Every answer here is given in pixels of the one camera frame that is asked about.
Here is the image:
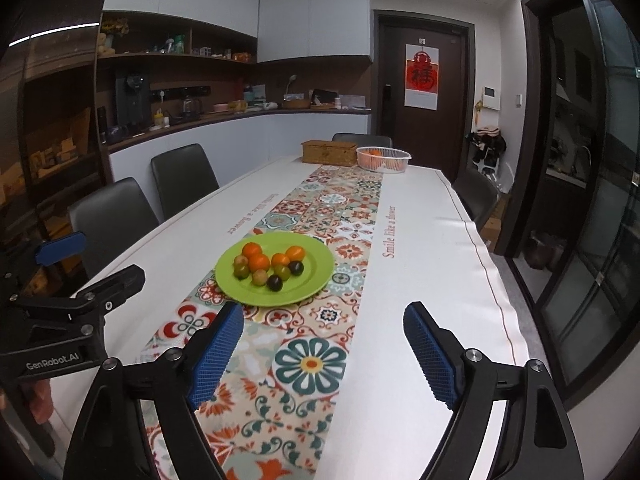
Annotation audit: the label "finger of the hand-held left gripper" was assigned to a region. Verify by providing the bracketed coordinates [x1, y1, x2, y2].
[10, 265, 147, 323]
[5, 231, 87, 291]

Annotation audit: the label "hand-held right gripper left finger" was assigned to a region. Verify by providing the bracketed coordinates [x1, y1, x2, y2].
[62, 301, 245, 480]

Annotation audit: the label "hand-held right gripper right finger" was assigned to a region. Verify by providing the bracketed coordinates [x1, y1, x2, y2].
[403, 301, 586, 480]

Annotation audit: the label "green plate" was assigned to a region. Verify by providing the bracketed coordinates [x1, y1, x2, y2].
[215, 232, 335, 307]

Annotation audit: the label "person's left hand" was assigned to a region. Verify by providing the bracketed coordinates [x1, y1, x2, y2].
[22, 375, 55, 423]

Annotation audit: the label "grey chair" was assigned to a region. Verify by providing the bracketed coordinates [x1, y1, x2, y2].
[332, 133, 393, 150]
[452, 167, 499, 231]
[151, 143, 220, 221]
[68, 177, 161, 281]

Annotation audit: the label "white tablecloth with patterned runner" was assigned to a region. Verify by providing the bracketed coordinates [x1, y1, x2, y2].
[47, 152, 531, 480]

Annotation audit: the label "dark glass display cabinet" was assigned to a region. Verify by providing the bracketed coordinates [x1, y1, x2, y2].
[0, 35, 111, 241]

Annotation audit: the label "cardboard box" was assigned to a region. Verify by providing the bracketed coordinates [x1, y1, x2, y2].
[480, 195, 511, 253]

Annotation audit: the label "black water dispenser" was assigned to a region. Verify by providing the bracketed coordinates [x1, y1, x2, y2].
[115, 72, 152, 133]

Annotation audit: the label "white plastic basket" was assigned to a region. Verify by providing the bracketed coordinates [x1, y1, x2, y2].
[356, 146, 412, 175]

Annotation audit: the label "white counter cabinet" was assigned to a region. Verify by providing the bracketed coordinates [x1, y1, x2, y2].
[107, 109, 373, 196]

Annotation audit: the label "glass sliding door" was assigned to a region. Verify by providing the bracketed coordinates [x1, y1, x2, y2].
[520, 0, 640, 411]

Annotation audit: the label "pile of dark clothes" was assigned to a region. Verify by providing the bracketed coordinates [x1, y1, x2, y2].
[470, 127, 507, 171]

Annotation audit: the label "wicker box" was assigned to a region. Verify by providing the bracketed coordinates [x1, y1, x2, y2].
[301, 140, 362, 166]

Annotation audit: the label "dark brown door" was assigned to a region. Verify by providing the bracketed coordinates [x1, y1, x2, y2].
[375, 10, 473, 183]

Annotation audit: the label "red and white wall calendar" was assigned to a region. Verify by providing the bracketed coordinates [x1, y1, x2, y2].
[405, 44, 440, 107]

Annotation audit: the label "white wall cabinets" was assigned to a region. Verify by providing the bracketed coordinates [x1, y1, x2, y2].
[102, 0, 373, 63]

